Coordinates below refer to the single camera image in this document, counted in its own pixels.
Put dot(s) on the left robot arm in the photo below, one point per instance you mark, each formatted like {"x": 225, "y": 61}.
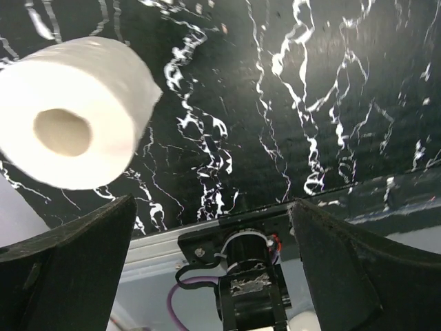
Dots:
{"x": 248, "y": 285}

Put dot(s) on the aluminium rail frame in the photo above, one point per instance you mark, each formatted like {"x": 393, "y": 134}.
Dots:
{"x": 403, "y": 208}

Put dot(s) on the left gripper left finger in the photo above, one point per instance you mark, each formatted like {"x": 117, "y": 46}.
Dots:
{"x": 66, "y": 278}

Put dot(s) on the white roll front left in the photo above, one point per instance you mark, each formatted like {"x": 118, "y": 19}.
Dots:
{"x": 73, "y": 114}

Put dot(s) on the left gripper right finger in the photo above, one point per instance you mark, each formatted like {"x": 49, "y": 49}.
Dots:
{"x": 361, "y": 281}

